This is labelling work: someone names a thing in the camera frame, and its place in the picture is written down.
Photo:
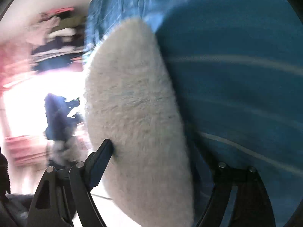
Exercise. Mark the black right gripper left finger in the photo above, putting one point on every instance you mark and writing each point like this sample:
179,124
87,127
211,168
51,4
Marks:
49,206

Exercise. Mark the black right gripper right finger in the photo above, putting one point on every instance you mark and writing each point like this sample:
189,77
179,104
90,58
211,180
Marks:
252,206

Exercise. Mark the white fluffy fleece garment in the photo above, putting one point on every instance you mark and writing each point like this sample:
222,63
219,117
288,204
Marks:
130,100

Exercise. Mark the pile of clothes on shelf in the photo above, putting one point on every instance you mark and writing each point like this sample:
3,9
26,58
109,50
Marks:
57,40

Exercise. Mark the pink curtain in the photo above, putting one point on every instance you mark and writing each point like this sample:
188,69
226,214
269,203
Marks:
16,118

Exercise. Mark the blue striped bed sheet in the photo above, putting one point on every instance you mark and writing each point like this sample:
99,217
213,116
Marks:
236,66

